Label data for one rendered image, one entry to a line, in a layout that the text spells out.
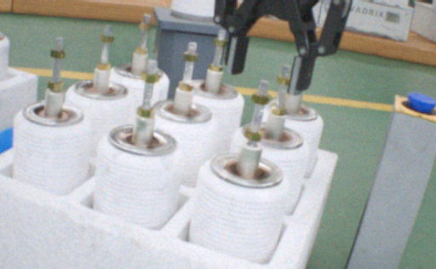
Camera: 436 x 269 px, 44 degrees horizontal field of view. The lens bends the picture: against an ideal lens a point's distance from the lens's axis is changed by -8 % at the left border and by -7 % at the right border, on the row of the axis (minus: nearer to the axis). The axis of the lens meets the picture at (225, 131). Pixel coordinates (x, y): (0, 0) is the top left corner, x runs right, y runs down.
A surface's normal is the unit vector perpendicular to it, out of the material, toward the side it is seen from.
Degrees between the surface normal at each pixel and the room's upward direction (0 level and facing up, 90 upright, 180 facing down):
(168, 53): 91
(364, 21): 90
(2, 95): 90
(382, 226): 90
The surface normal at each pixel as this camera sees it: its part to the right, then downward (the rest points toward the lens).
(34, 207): -0.30, 0.30
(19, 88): 0.92, 0.27
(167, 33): -0.57, 0.26
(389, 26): 0.19, 0.38
